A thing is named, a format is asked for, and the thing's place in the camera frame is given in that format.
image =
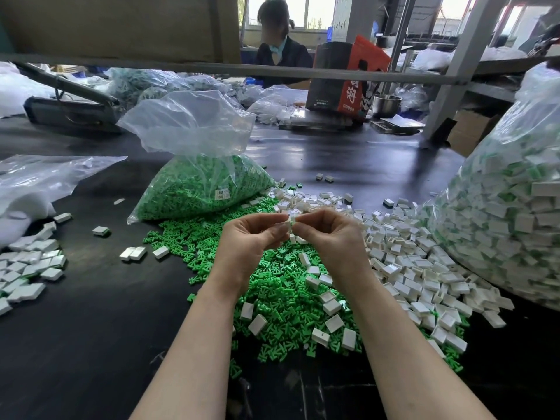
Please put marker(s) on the person's left hand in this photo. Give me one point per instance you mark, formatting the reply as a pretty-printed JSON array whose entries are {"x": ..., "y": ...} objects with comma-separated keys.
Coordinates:
[{"x": 243, "y": 251}]

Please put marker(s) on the person's right hand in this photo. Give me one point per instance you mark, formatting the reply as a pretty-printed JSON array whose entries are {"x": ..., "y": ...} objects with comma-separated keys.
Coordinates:
[{"x": 343, "y": 245}]

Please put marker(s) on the pile of green parts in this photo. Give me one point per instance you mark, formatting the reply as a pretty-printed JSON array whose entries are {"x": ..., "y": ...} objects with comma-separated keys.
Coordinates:
[{"x": 197, "y": 242}]

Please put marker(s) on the single white plastic block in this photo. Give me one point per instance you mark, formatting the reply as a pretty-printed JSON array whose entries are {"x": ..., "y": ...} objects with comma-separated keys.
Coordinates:
[{"x": 291, "y": 224}]

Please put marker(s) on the pile of white plastic caps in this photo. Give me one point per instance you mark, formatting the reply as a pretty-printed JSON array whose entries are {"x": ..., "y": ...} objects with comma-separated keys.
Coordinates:
[{"x": 429, "y": 258}]

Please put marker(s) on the pile of assembled white pieces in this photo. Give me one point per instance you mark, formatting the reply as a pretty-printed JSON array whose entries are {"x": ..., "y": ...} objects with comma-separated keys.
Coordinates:
[{"x": 31, "y": 266}]

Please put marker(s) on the person's left forearm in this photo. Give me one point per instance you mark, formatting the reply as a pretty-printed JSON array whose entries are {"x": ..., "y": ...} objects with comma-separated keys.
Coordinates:
[{"x": 188, "y": 367}]

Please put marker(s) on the person's right forearm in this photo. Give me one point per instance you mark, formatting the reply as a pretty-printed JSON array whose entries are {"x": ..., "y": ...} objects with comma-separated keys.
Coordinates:
[{"x": 416, "y": 367}]

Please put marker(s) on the bag of green clips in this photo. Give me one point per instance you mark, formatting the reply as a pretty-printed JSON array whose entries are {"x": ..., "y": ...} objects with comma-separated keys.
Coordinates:
[{"x": 201, "y": 188}]

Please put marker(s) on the large bag of white caps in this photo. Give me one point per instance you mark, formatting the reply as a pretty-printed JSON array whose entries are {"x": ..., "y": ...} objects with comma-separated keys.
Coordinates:
[{"x": 516, "y": 210}]

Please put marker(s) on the clear bag of pale parts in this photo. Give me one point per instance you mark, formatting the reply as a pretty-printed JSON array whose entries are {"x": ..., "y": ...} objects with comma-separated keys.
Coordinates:
[{"x": 153, "y": 84}]

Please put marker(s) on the small white plastic scrap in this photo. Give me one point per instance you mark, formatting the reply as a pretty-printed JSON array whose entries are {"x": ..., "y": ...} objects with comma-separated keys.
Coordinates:
[{"x": 119, "y": 202}]

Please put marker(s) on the white paper sheets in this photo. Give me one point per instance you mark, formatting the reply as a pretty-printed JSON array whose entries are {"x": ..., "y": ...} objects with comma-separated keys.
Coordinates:
[{"x": 398, "y": 123}]

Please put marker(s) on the metal bowl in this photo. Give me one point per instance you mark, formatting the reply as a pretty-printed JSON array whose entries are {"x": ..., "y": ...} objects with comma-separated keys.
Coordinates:
[{"x": 387, "y": 105}]

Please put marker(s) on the crumpled white plastic bag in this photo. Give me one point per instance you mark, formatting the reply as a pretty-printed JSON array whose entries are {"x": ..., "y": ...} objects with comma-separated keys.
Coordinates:
[{"x": 276, "y": 105}]

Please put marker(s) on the black and red box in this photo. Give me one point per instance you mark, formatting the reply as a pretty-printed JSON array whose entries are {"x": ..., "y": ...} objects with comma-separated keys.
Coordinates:
[{"x": 343, "y": 83}]

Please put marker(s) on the cardboard box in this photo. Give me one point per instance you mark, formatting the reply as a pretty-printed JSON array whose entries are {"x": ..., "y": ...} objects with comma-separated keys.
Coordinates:
[{"x": 472, "y": 133}]

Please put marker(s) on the black table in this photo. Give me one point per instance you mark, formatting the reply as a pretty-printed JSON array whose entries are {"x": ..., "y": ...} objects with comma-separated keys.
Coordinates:
[{"x": 87, "y": 354}]

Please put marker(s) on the empty clear plastic bag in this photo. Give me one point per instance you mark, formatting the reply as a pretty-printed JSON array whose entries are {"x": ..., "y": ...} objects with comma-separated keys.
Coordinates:
[{"x": 48, "y": 175}]

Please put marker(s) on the white bags on shelf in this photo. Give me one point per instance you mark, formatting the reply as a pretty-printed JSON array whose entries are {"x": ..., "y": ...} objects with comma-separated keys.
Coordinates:
[{"x": 464, "y": 56}]

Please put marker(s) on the brown board panel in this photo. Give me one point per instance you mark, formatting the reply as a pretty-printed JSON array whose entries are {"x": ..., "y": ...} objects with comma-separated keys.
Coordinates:
[{"x": 118, "y": 26}]

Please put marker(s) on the white plastic sheet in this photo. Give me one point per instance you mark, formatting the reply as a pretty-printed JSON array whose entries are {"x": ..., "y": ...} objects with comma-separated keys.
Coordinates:
[{"x": 19, "y": 91}]

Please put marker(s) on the grey metal shelf frame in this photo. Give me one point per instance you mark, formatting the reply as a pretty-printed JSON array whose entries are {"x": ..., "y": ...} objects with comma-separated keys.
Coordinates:
[{"x": 175, "y": 67}]

